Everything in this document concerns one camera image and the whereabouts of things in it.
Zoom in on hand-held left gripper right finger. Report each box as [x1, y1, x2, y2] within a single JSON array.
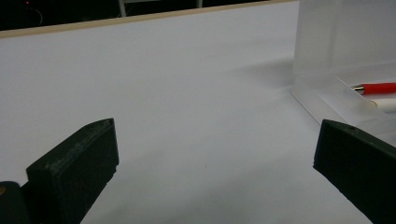
[[313, 119, 396, 224]]

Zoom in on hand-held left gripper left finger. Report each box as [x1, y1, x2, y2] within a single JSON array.
[[21, 118, 120, 224]]

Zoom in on white pen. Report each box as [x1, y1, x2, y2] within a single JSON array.
[[369, 98, 396, 113]]

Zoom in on red pen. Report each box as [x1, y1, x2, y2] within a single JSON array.
[[351, 81, 396, 96]]

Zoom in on translucent plastic pencil case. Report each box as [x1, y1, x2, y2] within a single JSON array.
[[290, 0, 396, 146]]

